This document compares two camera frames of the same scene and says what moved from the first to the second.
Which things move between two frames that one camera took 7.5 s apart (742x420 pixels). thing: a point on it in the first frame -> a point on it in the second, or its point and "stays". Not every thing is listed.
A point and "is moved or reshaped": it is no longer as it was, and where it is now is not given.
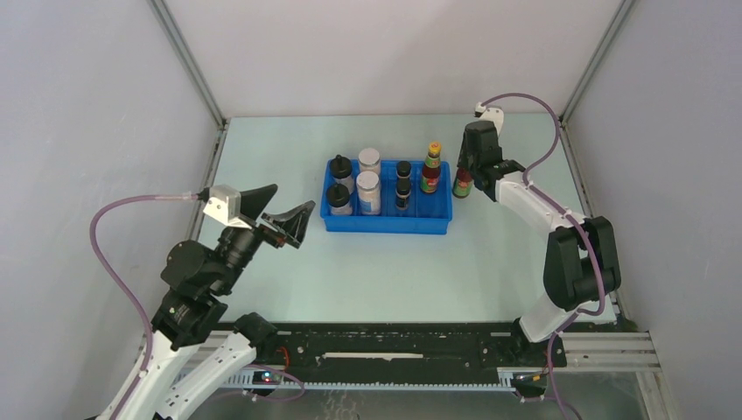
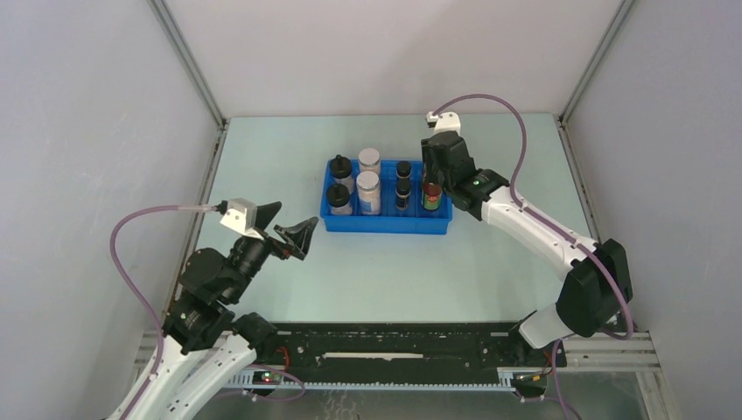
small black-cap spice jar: x=402 y=192 stays
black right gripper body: x=475 y=164 -> x=447 y=184
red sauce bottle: x=462 y=184 is moved or reshaped
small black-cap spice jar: x=403 y=170 stays
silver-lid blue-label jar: x=369 y=192 stays
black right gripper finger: x=465 y=160 -> x=430 y=164
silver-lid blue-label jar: x=368 y=159 stays
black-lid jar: x=340 y=171 stays
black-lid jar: x=338 y=196 stays
